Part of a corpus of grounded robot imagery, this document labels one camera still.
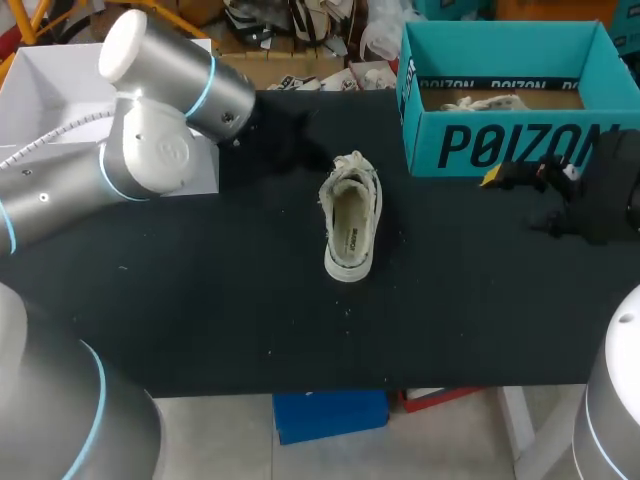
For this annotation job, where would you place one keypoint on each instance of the beige low-top shoe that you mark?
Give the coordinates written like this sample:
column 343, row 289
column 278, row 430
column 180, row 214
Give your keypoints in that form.
column 350, row 235

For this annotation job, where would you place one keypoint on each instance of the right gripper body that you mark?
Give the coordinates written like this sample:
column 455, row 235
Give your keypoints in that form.
column 605, row 200

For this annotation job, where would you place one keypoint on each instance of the white shoe with laces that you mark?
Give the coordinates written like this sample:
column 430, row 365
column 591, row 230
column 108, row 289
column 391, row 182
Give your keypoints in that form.
column 480, row 104

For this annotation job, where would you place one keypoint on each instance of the red cardboard box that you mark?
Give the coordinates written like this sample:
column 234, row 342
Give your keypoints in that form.
column 435, row 397

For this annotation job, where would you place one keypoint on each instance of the blue cardboard box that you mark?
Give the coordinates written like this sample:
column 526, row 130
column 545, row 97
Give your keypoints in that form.
column 330, row 415

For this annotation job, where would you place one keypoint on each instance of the white shoebox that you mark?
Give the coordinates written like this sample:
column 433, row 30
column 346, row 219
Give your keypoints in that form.
column 45, row 90

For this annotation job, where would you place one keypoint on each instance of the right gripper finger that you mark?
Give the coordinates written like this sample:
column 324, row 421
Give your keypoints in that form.
column 515, row 176

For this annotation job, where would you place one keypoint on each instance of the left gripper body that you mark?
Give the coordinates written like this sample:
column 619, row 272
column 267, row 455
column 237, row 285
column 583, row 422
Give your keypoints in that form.
column 280, row 135

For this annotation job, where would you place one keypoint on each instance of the large teal box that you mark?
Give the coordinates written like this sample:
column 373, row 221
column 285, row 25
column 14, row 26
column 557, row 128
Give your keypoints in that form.
column 450, row 145

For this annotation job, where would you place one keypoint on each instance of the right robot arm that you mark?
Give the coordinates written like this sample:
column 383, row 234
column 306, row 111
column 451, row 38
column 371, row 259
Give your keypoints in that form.
column 615, row 400

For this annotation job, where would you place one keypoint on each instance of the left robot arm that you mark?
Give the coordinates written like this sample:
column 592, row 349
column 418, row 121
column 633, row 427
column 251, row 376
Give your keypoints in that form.
column 150, row 150

